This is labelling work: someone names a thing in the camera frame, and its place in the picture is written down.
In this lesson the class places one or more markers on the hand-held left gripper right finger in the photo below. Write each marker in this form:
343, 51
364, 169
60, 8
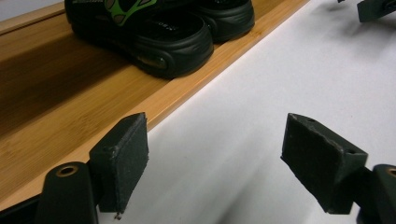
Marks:
320, 161

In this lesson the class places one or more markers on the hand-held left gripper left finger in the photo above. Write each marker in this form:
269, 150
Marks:
121, 161

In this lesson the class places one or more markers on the three-tier wooden shoe rack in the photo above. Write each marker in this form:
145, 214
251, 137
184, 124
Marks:
77, 124

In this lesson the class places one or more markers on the black green sandal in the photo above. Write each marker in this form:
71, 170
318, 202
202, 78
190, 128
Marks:
230, 21
168, 40

